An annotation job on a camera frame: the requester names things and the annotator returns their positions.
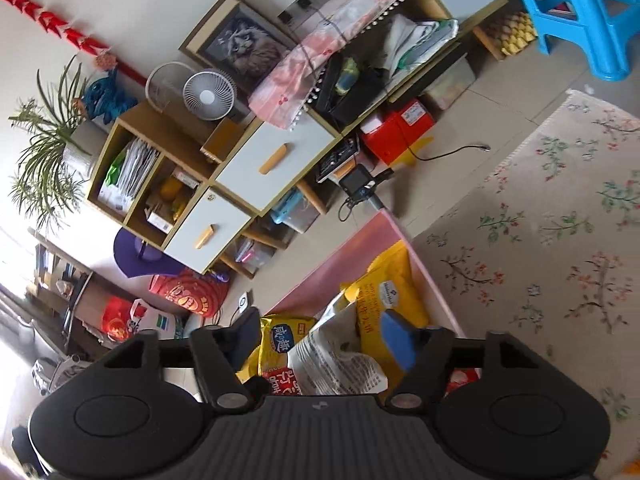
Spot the red white snack packet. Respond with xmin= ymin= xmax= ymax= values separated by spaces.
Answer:
xmin=445 ymin=367 xmax=482 ymax=395

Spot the framed cat picture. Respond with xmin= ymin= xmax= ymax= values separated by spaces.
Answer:
xmin=179 ymin=0 xmax=301 ymax=98

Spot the clear storage bin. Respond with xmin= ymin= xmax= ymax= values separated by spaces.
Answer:
xmin=232 ymin=237 xmax=278 ymax=273
xmin=422 ymin=57 xmax=476 ymax=111

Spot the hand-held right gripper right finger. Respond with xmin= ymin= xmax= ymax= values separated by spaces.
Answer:
xmin=377 ymin=310 xmax=547 ymax=410

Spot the yellow cracker packet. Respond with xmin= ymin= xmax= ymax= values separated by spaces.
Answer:
xmin=237 ymin=312 xmax=316 ymax=383

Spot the blue ornament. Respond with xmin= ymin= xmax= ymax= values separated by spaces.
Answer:
xmin=82 ymin=70 xmax=138 ymax=123

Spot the black cable with plug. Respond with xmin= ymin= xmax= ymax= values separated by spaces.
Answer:
xmin=405 ymin=142 xmax=491 ymax=161

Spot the stack of papers and bags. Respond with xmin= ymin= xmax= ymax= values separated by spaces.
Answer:
xmin=382 ymin=12 xmax=460 ymax=83

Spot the flat yellow snack packet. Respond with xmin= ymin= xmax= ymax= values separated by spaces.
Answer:
xmin=340 ymin=272 xmax=432 ymax=383

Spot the red cylindrical box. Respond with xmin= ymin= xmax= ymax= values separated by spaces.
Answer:
xmin=148 ymin=267 xmax=232 ymax=318

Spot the purple hat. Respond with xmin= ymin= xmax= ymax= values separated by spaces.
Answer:
xmin=112 ymin=227 xmax=186 ymax=279

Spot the low wooden cabinet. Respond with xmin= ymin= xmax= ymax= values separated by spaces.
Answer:
xmin=300 ymin=0 xmax=543 ymax=181

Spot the green yellow pouch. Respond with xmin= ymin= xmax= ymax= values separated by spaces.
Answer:
xmin=335 ymin=57 xmax=361 ymax=96

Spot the blue plastic stool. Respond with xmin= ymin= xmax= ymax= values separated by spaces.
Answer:
xmin=505 ymin=0 xmax=640 ymax=82

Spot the yellow egg tray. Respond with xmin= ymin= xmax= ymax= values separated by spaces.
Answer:
xmin=480 ymin=10 xmax=541 ymax=58

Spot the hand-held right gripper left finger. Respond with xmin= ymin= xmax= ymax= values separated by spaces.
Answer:
xmin=100 ymin=306 xmax=263 ymax=410

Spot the small white box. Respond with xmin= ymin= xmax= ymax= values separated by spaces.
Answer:
xmin=145 ymin=207 xmax=173 ymax=233

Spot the pink cardboard box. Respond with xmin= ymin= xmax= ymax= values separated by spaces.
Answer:
xmin=260 ymin=210 xmax=468 ymax=398

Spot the white wire fan guard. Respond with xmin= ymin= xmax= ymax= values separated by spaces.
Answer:
xmin=145 ymin=61 xmax=193 ymax=113

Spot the red string wall decoration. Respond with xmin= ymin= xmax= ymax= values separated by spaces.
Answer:
xmin=0 ymin=0 xmax=151 ymax=86

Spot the small red snack packet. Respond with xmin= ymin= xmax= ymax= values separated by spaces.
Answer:
xmin=261 ymin=366 xmax=301 ymax=397

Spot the wooden bookshelf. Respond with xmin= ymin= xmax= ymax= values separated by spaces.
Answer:
xmin=25 ymin=230 xmax=96 ymax=341

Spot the crumpled yellow snack packet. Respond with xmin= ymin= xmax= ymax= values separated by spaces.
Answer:
xmin=367 ymin=240 xmax=413 ymax=286

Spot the white desk fan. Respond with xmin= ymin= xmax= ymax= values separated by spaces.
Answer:
xmin=181 ymin=70 xmax=237 ymax=122

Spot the white drawer orange handle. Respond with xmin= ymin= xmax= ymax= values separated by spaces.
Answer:
xmin=162 ymin=187 xmax=253 ymax=275
xmin=214 ymin=119 xmax=337 ymax=216

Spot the green potted plant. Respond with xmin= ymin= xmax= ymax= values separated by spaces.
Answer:
xmin=7 ymin=55 xmax=108 ymax=233

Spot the black bag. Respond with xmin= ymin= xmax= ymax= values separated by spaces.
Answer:
xmin=312 ymin=52 xmax=388 ymax=128

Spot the clear bin blue lid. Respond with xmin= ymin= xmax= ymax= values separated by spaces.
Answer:
xmin=270 ymin=187 xmax=321 ymax=233

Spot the silver plant pot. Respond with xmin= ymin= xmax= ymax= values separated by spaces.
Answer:
xmin=60 ymin=120 xmax=108 ymax=181

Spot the grey metal frame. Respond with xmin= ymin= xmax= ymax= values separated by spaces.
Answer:
xmin=30 ymin=355 xmax=96 ymax=396

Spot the wooden shelf cabinet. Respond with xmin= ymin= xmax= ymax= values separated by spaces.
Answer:
xmin=86 ymin=100 xmax=351 ymax=281

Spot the red gift bag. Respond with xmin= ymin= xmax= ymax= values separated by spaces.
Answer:
xmin=100 ymin=296 xmax=138 ymax=343

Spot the pink floral cloth cover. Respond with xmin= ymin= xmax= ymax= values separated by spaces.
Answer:
xmin=248 ymin=0 xmax=451 ymax=128

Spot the white shopping bag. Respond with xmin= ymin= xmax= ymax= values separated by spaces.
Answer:
xmin=127 ymin=297 xmax=191 ymax=341

